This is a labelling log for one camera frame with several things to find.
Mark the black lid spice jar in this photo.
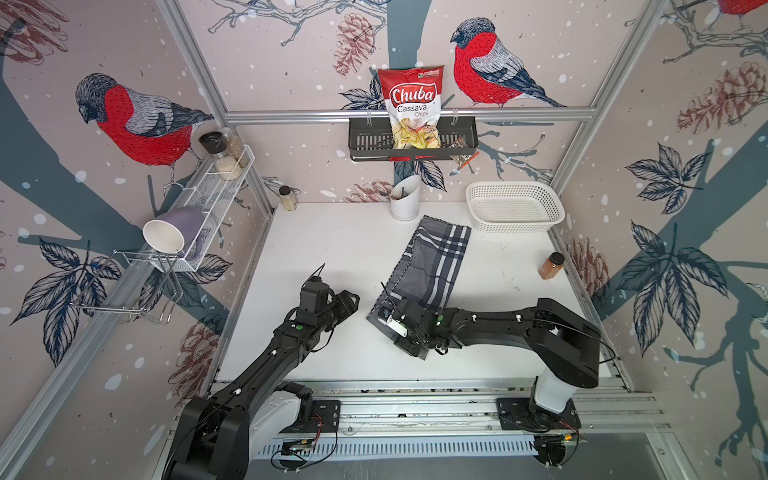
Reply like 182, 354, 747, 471
198, 131, 242, 181

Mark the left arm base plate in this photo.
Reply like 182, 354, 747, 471
282, 400, 341, 434

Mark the purple white cup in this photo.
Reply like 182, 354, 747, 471
142, 207, 206, 254

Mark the white utensil holder cup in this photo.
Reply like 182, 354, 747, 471
389, 175, 421, 221

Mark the white wire wall shelf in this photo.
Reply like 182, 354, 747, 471
153, 147, 255, 272

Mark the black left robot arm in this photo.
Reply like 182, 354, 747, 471
161, 274, 360, 479

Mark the red Chuba chips bag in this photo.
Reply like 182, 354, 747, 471
378, 66, 444, 150

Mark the small yellow spice jar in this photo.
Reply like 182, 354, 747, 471
278, 185, 298, 211

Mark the black wire wall basket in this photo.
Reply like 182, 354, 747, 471
348, 117, 478, 161

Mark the red handled brush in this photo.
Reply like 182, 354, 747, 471
449, 151, 479, 176

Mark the wire cup holder rack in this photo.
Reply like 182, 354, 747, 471
69, 249, 184, 325

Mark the brown spice bottle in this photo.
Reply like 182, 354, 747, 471
538, 251, 565, 280

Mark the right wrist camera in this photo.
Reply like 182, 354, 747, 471
385, 315, 408, 337

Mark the grey plaid pillowcase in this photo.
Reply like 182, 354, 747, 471
367, 215, 472, 340

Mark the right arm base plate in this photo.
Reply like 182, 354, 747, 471
496, 397, 581, 434

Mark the clear glass jar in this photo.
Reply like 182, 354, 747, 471
221, 127, 249, 168

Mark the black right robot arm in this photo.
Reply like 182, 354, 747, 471
369, 298, 602, 415

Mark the white perforated plastic basket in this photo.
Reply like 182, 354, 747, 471
465, 181, 566, 234

